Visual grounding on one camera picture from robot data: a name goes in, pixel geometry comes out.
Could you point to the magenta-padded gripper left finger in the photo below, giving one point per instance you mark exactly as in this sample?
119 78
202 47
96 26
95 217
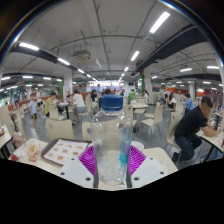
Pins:
75 171

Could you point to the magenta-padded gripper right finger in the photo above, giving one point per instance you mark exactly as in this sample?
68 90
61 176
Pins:
148 171

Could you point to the clear blue-capped water bottle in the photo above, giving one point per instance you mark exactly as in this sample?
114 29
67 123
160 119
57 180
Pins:
111 150

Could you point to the dark tray with paper liner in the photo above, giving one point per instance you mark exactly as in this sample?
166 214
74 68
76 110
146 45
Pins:
63 151

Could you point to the cream chair with round hole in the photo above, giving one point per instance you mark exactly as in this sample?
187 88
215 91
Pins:
86 131
60 130

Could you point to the clear plastic bag with food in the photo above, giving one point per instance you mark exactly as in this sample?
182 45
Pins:
33 150

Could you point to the group of cream chairs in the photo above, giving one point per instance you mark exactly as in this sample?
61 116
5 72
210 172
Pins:
156 116

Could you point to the person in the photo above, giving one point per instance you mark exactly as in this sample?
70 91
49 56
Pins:
50 103
190 128
79 101
33 108
132 96
171 100
189 103

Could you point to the pink backpack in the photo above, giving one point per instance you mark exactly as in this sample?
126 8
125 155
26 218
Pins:
17 140

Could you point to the ceiling air conditioner unit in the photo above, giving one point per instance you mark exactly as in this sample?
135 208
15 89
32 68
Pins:
82 55

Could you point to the group of ceiling lights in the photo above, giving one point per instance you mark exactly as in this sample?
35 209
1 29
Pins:
159 22

